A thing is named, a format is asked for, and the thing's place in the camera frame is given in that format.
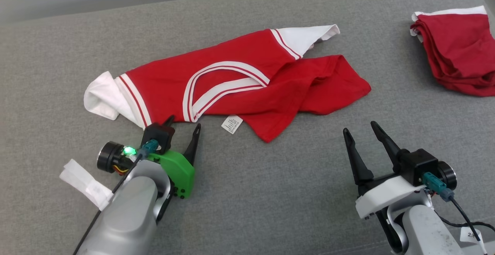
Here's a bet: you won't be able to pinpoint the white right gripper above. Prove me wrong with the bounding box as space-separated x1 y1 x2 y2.
343 121 458 220

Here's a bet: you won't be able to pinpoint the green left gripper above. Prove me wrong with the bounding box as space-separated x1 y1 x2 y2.
97 115 202 200

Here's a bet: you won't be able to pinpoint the red jersey with white trim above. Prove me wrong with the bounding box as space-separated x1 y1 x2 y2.
84 24 372 144

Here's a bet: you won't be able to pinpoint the red shorts with white stripe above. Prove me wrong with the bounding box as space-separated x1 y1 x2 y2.
410 5 495 97

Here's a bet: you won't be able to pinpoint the white tape tag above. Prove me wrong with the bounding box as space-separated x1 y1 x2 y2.
59 159 115 211

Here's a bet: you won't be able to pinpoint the small white paper label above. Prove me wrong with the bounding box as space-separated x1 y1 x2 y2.
459 228 483 243

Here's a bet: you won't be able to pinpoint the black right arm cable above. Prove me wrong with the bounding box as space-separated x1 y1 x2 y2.
421 171 495 255

